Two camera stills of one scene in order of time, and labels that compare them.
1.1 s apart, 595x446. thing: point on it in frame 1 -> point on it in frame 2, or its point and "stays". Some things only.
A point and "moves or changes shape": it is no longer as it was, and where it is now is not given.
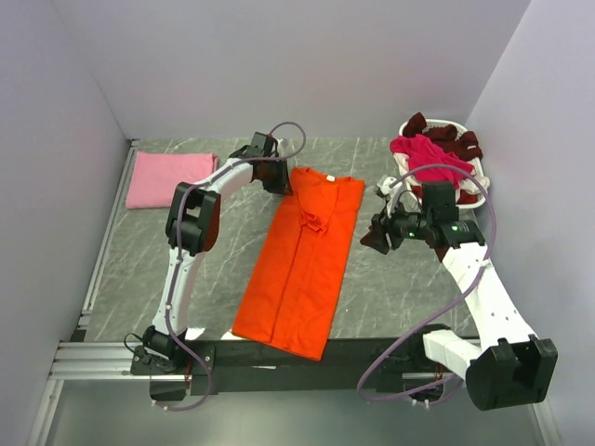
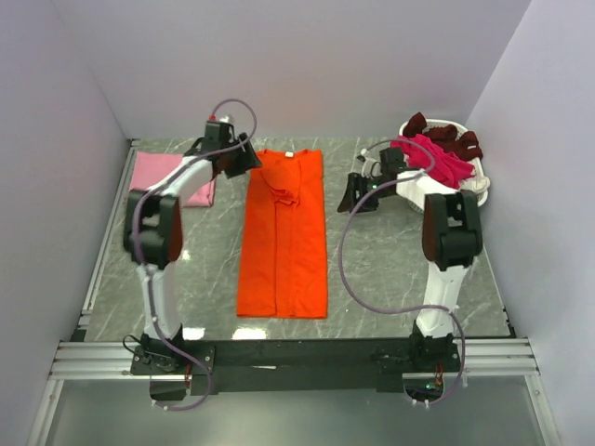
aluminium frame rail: [112, 361] stays
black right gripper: [384, 223] -> [355, 183]
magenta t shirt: [420, 150] stays
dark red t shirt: [462, 145] stays
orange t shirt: [297, 280] moves or changes shape
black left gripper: [284, 185] -> [247, 158]
